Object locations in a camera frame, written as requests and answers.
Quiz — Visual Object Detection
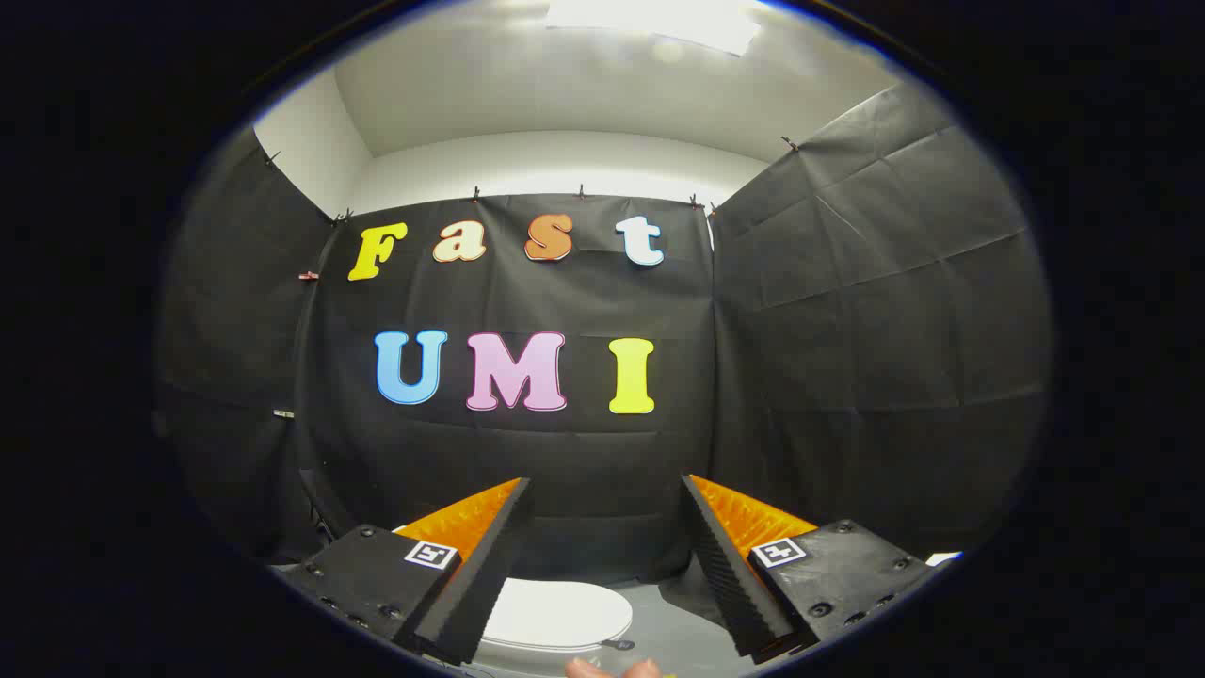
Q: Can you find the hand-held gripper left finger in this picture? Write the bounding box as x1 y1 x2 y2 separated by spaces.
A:
273 476 535 666

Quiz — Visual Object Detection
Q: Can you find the black backdrop cloth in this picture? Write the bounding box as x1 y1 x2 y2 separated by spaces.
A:
155 83 1053 587

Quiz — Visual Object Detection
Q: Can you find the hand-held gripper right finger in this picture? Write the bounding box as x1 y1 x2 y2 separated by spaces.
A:
681 474 944 660

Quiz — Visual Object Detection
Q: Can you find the ceiling light panel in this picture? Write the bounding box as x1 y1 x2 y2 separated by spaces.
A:
546 0 762 56

